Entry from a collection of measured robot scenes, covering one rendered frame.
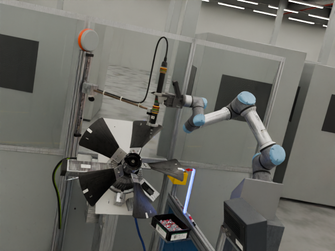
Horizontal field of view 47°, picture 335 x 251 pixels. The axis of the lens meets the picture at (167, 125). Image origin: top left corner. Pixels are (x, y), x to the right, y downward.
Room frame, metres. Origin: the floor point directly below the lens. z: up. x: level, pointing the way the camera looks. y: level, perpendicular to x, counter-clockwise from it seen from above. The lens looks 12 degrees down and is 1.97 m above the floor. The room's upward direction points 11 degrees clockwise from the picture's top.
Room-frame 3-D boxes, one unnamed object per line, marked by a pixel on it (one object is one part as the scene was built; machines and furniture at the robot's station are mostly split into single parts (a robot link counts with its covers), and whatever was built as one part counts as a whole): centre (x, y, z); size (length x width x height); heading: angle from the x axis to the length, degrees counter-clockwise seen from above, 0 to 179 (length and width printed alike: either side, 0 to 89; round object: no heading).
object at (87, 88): (2.71, 0.60, 1.55); 0.10 x 0.07 x 0.08; 55
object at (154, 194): (2.40, 0.06, 0.98); 0.20 x 0.16 x 0.20; 20
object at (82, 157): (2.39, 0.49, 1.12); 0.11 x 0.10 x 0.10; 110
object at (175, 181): (2.75, -0.15, 1.02); 0.16 x 0.10 x 0.11; 20
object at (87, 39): (2.77, 0.68, 1.88); 0.17 x 0.15 x 0.16; 110
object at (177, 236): (2.25, -0.15, 0.85); 0.22 x 0.17 x 0.07; 35
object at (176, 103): (2.39, -0.01, 1.63); 0.12 x 0.08 x 0.09; 110
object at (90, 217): (2.59, 0.42, 0.73); 0.15 x 0.09 x 0.22; 20
